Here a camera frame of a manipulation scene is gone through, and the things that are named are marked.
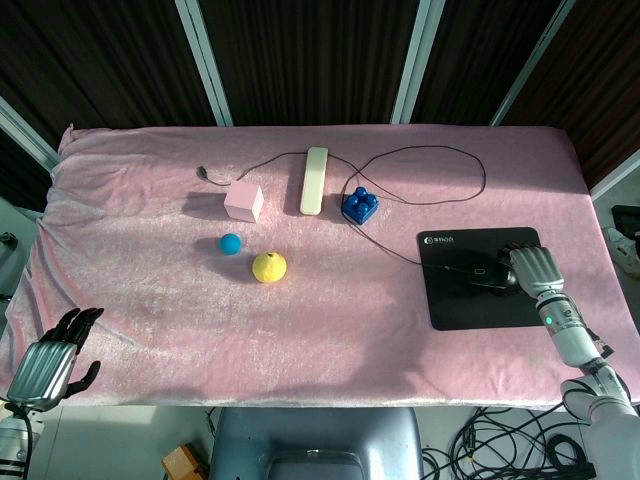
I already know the pink fluffy cloth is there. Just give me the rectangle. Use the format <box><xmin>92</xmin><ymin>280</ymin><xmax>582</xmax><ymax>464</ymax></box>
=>
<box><xmin>0</xmin><ymin>122</ymin><xmax>609</xmax><ymax>409</ymax></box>

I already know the black mouse pad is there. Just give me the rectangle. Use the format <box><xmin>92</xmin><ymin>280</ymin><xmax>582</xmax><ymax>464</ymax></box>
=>
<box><xmin>415</xmin><ymin>226</ymin><xmax>552</xmax><ymax>332</ymax></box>

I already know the black floor cable bundle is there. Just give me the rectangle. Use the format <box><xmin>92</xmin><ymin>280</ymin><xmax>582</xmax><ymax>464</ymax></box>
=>
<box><xmin>422</xmin><ymin>405</ymin><xmax>597</xmax><ymax>480</ymax></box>

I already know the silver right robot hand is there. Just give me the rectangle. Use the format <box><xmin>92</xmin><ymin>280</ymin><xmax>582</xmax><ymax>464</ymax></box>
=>
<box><xmin>497</xmin><ymin>241</ymin><xmax>567</xmax><ymax>302</ymax></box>

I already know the pink cube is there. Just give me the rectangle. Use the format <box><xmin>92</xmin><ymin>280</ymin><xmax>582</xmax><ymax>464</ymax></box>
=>
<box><xmin>223</xmin><ymin>180</ymin><xmax>265</xmax><ymax>224</ymax></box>

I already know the black computer mouse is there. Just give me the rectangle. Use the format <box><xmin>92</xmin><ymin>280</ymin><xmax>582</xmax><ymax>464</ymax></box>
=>
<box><xmin>466</xmin><ymin>249</ymin><xmax>520</xmax><ymax>291</ymax></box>

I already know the white shoe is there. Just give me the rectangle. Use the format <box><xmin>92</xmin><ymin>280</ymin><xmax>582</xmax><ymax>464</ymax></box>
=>
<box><xmin>601</xmin><ymin>224</ymin><xmax>640</xmax><ymax>280</ymax></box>

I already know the orange box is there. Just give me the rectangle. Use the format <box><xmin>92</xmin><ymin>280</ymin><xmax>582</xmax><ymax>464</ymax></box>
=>
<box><xmin>161</xmin><ymin>443</ymin><xmax>209</xmax><ymax>480</ymax></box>

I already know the blue building block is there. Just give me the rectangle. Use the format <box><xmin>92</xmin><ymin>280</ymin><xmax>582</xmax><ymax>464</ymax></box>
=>
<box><xmin>341</xmin><ymin>186</ymin><xmax>381</xmax><ymax>226</ymax></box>

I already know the cream long case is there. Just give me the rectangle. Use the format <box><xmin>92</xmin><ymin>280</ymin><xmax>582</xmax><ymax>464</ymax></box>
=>
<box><xmin>298</xmin><ymin>146</ymin><xmax>330</xmax><ymax>217</ymax></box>

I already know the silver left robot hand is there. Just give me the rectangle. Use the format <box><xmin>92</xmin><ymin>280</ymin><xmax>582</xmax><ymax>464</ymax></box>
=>
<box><xmin>5</xmin><ymin>307</ymin><xmax>106</xmax><ymax>413</ymax></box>

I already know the blue ball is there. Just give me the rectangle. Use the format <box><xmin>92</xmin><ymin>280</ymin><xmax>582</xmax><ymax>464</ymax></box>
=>
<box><xmin>218</xmin><ymin>232</ymin><xmax>245</xmax><ymax>257</ymax></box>

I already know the pale grey frame post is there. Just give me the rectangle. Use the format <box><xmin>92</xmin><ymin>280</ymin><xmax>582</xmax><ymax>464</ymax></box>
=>
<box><xmin>490</xmin><ymin>0</ymin><xmax>577</xmax><ymax>127</ymax></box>
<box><xmin>173</xmin><ymin>0</ymin><xmax>235</xmax><ymax>127</ymax></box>
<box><xmin>0</xmin><ymin>96</ymin><xmax>60</xmax><ymax>172</ymax></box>
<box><xmin>391</xmin><ymin>0</ymin><xmax>447</xmax><ymax>126</ymax></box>

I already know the dark pleated curtain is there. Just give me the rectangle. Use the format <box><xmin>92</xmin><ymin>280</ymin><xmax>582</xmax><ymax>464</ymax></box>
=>
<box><xmin>0</xmin><ymin>0</ymin><xmax>640</xmax><ymax>214</ymax></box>

